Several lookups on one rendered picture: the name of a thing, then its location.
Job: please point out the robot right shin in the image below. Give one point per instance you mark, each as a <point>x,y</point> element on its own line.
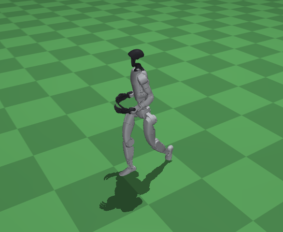
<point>129,153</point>

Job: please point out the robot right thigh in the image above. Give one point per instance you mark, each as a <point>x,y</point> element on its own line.
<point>128,125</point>

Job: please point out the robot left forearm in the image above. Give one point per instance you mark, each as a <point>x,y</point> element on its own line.
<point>142,104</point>

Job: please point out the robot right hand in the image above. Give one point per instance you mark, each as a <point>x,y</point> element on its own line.
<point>122,96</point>

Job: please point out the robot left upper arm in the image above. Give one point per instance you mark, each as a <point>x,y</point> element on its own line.
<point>143,81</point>

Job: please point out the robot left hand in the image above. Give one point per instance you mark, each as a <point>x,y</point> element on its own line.
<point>123,110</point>

